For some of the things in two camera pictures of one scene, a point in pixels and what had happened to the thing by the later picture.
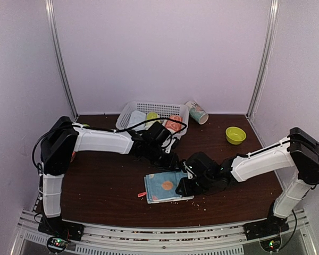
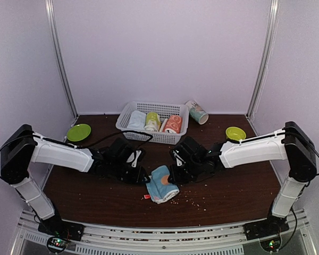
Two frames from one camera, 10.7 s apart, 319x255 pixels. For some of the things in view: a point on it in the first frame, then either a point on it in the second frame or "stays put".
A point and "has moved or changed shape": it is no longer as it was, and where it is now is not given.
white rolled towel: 137,117 stays put
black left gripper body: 159,161 to 119,171
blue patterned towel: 161,187 has moved or changed shape
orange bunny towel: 173,126 stays put
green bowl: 235,135 stays put
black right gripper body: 204,184 to 188,175
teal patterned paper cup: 196,112 stays put
